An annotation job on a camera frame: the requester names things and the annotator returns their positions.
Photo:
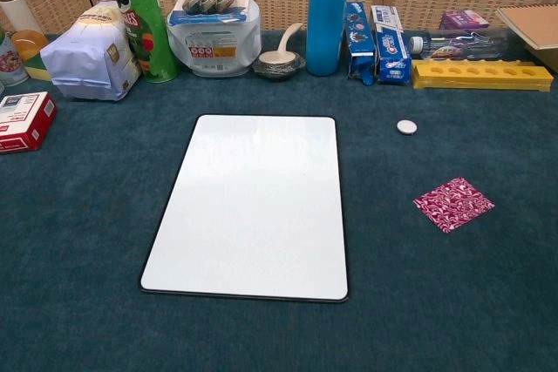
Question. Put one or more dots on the small white round disc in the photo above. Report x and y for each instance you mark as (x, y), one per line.
(406, 126)

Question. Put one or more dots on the pink patterned card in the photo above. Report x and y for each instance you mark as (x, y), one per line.
(453, 204)

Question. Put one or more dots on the white board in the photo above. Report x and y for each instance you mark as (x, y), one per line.
(248, 206)

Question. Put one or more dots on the dark patterned bowl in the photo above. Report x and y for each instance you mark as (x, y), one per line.
(276, 72)

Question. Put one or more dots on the white plastic spoon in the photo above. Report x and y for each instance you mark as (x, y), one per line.
(279, 56)

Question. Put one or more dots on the clear plastic container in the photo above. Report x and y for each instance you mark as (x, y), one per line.
(218, 47)

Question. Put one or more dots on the blue Oreo box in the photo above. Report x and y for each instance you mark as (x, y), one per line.
(359, 36)

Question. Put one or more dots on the blue pump bottle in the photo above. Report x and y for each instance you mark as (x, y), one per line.
(324, 19)

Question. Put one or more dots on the Crest toothpaste box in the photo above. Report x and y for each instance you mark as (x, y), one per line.
(392, 49)

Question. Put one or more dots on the green Pringles can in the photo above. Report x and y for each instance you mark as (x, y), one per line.
(150, 19)

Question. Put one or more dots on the teal table cloth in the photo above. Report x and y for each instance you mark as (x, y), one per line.
(87, 237)

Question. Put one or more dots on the clear water bottle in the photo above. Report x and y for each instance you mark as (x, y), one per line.
(462, 45)

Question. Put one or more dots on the yellow foam tray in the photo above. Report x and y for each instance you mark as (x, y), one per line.
(479, 78)

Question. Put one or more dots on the pale paper flour bag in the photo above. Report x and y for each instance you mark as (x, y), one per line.
(87, 58)

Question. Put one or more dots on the purple small box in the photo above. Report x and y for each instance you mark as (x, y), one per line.
(464, 19)

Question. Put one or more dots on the green yellow sponge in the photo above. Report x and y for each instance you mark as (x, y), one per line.
(39, 69)

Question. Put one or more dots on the red white card box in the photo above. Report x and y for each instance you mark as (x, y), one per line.
(24, 121)

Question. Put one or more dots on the orange bottle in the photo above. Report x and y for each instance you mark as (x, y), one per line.
(28, 43)

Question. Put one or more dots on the white printed snack cup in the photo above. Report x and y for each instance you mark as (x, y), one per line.
(11, 62)

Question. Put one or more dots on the brown spiral notebook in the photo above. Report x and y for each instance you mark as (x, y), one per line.
(534, 23)

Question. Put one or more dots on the white cardboard tube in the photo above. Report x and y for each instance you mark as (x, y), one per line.
(17, 12)

